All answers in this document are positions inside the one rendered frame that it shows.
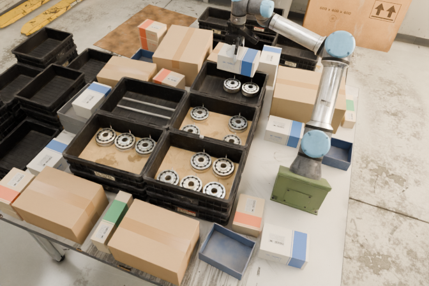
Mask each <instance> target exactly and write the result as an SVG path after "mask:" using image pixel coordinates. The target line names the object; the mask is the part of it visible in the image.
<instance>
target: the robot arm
mask: <svg viewBox="0 0 429 286"><path fill-rule="evenodd" d="M231 1H232V5H231V15H230V19H229V20H228V21H227V25H228V29H227V32H226V34H225V43H226V44H229V45H233V46H232V48H231V50H228V51H227V52H226V54H227V55H228V56H229V57H231V58H233V64H234V63H235V62H236V61H237V55H238V52H239V46H241V47H244V44H245V38H246V39H247V40H249V41H250V42H252V43H253V44H254V45H256V44H257V42H258V41H259V37H258V36H257V35H256V34H254V33H253V32H251V31H250V30H249V29H248V28H246V27H245V22H246V13H249V14H253V15H255V18H256V20H257V23H258V24H259V25H260V26H262V27H268V28H270V29H272V30H274V31H275V32H277V33H279V34H281V35H283V36H285V37H287V38H289V39H291V40H292V41H294V42H296V43H298V44H300V45H302V46H304V47H306V48H308V49H310V50H312V51H314V52H315V55H316V56H319V57H320V58H322V59H321V63H322V65H323V69H322V75H321V78H320V82H319V87H318V90H317V95H316V99H315V103H314V106H313V111H312V116H311V119H310V121H309V122H307V123H306V125H305V130H304V132H303V137H302V139H301V144H300V147H299V151H298V153H297V156H296V158H295V159H294V161H293V162H292V164H291V165H290V167H289V171H291V172H293V173H295V174H297V175H300V176H303V177H307V178H309V179H314V180H320V179H321V176H322V170H321V163H322V159H323V156H324V155H325V154H326V153H327V152H328V151H329V149H330V147H331V136H332V133H333V128H332V127H331V121H332V118H333V112H334V109H335V105H336V100H337V97H338V92H339V89H340V84H341V81H342V77H343V72H344V70H345V69H346V68H348V67H349V64H350V59H351V56H352V53H353V51H354V49H355V46H356V44H355V39H354V37H353V35H351V34H350V33H349V32H346V31H335V32H333V33H331V34H330V35H329V36H328V37H327V36H325V37H322V36H320V35H318V34H316V33H314V32H312V31H310V30H308V29H306V28H304V27H302V26H300V25H298V24H296V23H294V22H292V21H290V20H288V19H286V18H284V17H282V16H280V15H278V14H276V13H274V12H273V9H274V2H273V1H270V0H231Z"/></svg>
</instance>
